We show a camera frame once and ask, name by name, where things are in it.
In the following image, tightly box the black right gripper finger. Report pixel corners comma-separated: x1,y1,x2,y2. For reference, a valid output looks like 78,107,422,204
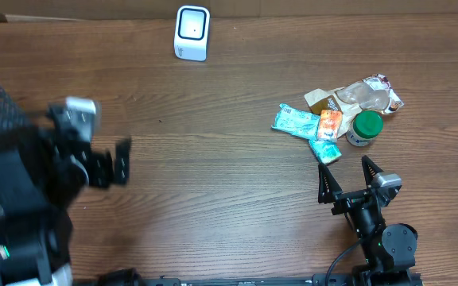
362,155,383,188
318,163,343,203

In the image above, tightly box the teal Kleenex tissue pack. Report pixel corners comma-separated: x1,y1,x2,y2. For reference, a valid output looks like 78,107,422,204
309,141,341,164

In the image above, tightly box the green lid jar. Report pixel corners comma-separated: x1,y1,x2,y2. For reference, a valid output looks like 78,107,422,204
346,110,384,147

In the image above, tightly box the orange Kleenex tissue pack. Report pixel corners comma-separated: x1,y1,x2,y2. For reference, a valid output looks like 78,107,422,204
316,110,343,142

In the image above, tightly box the teal wet wipes pack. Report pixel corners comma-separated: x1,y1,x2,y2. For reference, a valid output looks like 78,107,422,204
271,103,320,141

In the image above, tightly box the beige Pantree bread bag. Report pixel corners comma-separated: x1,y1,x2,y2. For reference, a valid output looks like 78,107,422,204
304,74,404,137

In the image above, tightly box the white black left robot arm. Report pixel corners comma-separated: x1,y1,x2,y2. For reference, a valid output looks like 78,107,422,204
0,126,131,285

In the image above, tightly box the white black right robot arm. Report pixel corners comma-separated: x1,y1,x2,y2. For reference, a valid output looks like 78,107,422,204
312,156,423,286

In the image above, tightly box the white barcode scanner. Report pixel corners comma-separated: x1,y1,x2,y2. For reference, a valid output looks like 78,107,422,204
173,5,211,62

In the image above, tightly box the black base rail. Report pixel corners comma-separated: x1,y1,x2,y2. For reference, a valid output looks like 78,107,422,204
72,269,423,286

